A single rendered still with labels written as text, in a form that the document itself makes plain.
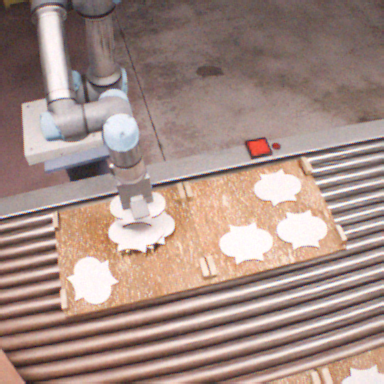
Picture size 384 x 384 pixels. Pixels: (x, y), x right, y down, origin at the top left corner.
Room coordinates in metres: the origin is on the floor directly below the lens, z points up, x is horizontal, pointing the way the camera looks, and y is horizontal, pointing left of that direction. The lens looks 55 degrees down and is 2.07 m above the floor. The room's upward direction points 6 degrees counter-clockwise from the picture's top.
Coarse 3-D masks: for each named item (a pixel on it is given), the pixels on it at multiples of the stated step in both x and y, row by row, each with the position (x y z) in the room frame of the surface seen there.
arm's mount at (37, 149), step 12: (24, 108) 1.34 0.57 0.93; (36, 108) 1.34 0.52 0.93; (24, 120) 1.27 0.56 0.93; (36, 120) 1.27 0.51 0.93; (24, 132) 1.21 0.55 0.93; (36, 132) 1.20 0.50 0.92; (96, 132) 1.18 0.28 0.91; (24, 144) 1.15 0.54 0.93; (36, 144) 1.14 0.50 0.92; (48, 144) 1.14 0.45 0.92; (60, 144) 1.13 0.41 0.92; (72, 144) 1.13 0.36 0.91; (84, 144) 1.13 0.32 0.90; (96, 144) 1.14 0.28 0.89; (36, 156) 1.10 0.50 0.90; (48, 156) 1.11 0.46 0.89; (60, 156) 1.12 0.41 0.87
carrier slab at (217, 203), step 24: (264, 168) 0.92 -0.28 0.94; (288, 168) 0.91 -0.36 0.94; (192, 192) 0.85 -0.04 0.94; (216, 192) 0.84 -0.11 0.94; (240, 192) 0.83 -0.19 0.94; (312, 192) 0.80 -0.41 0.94; (192, 216) 0.76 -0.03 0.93; (216, 216) 0.75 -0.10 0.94; (240, 216) 0.74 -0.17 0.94; (264, 216) 0.73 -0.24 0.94; (312, 216) 0.72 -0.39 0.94; (216, 240) 0.67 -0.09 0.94; (336, 240) 0.63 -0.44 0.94; (216, 264) 0.59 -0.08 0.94; (240, 264) 0.58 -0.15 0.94; (264, 264) 0.58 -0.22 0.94; (288, 264) 0.57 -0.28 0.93
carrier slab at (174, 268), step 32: (160, 192) 0.86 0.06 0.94; (64, 224) 0.77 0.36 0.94; (96, 224) 0.76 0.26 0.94; (192, 224) 0.73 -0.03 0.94; (64, 256) 0.66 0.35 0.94; (96, 256) 0.65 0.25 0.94; (128, 256) 0.64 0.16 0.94; (160, 256) 0.63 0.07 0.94; (192, 256) 0.63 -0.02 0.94; (64, 288) 0.56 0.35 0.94; (128, 288) 0.54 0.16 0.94; (160, 288) 0.54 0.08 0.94; (192, 288) 0.53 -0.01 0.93
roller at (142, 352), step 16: (368, 288) 0.47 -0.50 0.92; (304, 304) 0.45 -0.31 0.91; (320, 304) 0.44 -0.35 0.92; (336, 304) 0.44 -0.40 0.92; (352, 304) 0.44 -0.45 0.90; (256, 320) 0.42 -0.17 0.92; (272, 320) 0.42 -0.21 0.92; (288, 320) 0.41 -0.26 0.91; (176, 336) 0.40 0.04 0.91; (192, 336) 0.40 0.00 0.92; (208, 336) 0.39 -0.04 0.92; (224, 336) 0.39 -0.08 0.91; (240, 336) 0.39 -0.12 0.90; (112, 352) 0.37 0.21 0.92; (128, 352) 0.37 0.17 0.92; (144, 352) 0.36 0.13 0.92; (160, 352) 0.36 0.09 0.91; (176, 352) 0.36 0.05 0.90; (32, 368) 0.33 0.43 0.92; (48, 368) 0.33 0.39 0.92; (64, 368) 0.33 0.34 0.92; (80, 368) 0.33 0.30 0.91; (96, 368) 0.33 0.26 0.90
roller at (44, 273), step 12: (372, 192) 0.80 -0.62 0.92; (336, 204) 0.76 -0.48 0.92; (348, 204) 0.76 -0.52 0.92; (360, 204) 0.76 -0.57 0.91; (372, 204) 0.76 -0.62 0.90; (0, 276) 0.62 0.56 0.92; (12, 276) 0.62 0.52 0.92; (24, 276) 0.62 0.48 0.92; (36, 276) 0.61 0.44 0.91; (48, 276) 0.61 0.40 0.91; (0, 288) 0.59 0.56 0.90
